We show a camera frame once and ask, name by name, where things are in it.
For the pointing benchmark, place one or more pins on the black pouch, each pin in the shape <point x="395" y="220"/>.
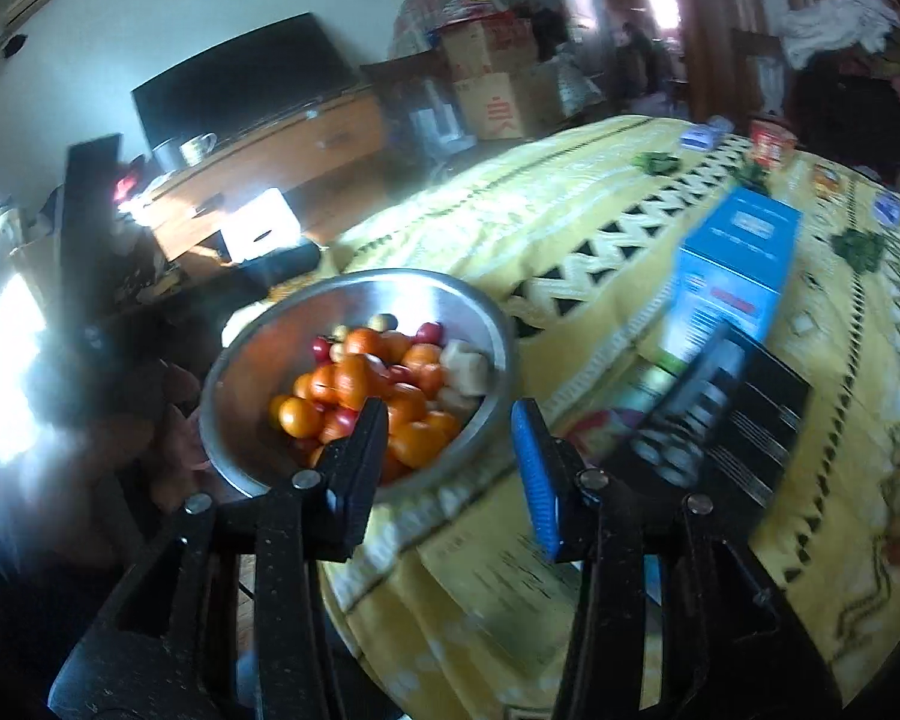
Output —
<point x="281" y="264"/>

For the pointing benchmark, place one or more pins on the green leafy vegetable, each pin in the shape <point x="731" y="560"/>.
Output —
<point x="656" y="162"/>
<point x="751" y="178"/>
<point x="859" y="247"/>

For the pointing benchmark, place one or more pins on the black television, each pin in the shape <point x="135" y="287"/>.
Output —
<point x="247" y="82"/>

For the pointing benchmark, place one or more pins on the pile of clothes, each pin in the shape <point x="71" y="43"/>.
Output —
<point x="855" y="30"/>

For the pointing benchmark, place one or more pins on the orange snack packet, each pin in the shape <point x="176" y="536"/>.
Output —
<point x="829" y="180"/>

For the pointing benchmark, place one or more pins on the metal bowl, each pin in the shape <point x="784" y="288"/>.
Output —
<point x="285" y="345"/>

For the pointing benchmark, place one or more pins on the person's left hand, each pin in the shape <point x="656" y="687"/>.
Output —
<point x="157" y="450"/>

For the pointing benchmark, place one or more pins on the white mug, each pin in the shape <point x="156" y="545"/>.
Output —
<point x="199" y="148"/>

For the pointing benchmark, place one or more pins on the black box with icons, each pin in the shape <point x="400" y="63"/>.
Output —
<point x="765" y="412"/>

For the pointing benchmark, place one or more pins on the metal cup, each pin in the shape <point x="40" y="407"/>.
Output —
<point x="165" y="154"/>

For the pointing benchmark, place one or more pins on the cardboard box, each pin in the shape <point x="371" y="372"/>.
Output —
<point x="495" y="106"/>
<point x="487" y="45"/>

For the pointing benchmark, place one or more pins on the red noodle cup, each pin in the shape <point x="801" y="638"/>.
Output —
<point x="772" y="142"/>

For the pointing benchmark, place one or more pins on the wooden cabinet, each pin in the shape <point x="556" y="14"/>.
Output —
<point x="270" y="165"/>

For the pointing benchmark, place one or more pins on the white tissue box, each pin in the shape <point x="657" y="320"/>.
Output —
<point x="259" y="225"/>

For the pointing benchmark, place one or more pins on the wooden chair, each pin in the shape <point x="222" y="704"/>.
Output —
<point x="757" y="67"/>

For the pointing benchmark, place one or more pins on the blue and green box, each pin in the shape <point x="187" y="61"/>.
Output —
<point x="735" y="262"/>

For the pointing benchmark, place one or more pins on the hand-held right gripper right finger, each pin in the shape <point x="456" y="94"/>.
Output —
<point x="536" y="480"/>

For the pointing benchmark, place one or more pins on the small red tomato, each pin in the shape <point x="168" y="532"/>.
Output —
<point x="320" y="347"/>
<point x="429" y="331"/>

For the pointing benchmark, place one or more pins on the yellow patterned blanket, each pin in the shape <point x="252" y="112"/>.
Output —
<point x="607" y="187"/>

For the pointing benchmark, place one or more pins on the blue packet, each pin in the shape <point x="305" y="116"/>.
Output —
<point x="891" y="208"/>
<point x="697" y="137"/>

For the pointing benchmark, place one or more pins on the pile of small oranges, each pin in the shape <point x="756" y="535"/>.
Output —
<point x="352" y="379"/>

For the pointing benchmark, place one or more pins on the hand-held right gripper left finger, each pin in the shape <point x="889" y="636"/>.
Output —
<point x="360" y="465"/>

